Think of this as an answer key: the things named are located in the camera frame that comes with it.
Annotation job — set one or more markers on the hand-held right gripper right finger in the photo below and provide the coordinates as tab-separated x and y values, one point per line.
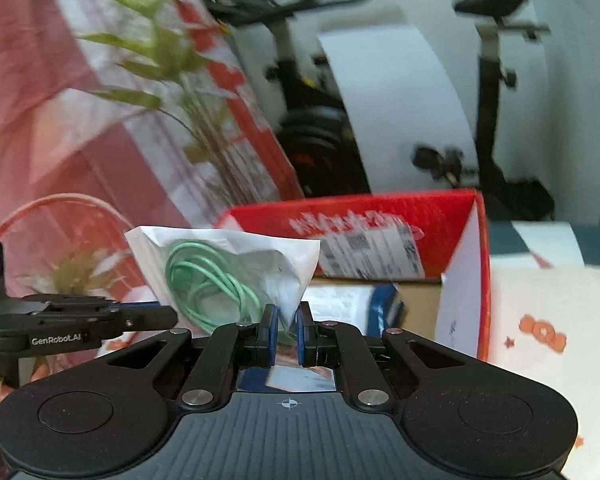
305	335

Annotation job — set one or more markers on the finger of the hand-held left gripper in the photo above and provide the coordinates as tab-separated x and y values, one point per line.
150	318

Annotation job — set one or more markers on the white board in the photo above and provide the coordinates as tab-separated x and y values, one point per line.
395	110

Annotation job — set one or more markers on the red cardboard box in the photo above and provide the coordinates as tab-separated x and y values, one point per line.
430	215

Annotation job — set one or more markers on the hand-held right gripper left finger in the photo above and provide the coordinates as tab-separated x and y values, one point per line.
270	331

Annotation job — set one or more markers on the red plant printed backdrop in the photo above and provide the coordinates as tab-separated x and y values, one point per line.
30	60

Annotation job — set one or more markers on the blue flat package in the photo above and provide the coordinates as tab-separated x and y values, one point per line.
387	310

